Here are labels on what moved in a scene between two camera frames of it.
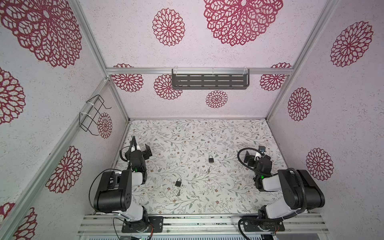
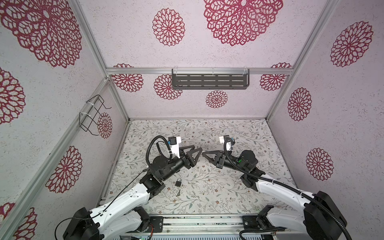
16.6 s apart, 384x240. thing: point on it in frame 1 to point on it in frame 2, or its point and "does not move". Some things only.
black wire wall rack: [94, 106] does not move
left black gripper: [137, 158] to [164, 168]
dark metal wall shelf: [210, 78] does not move
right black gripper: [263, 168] to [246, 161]
